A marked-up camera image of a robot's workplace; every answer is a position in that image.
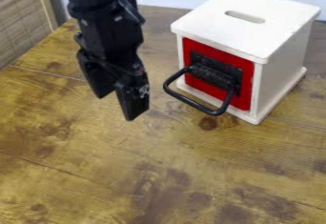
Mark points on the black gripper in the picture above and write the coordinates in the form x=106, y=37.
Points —
x=109, y=39

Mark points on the black metal drawer handle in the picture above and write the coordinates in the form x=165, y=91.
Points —
x=206, y=78

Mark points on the red drawer front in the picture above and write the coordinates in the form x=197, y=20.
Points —
x=197, y=52

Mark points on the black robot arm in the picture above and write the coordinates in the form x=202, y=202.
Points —
x=109, y=39

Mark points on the wooden slatted panel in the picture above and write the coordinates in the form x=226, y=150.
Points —
x=27, y=21

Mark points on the white wooden box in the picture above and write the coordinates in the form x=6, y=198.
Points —
x=266, y=31

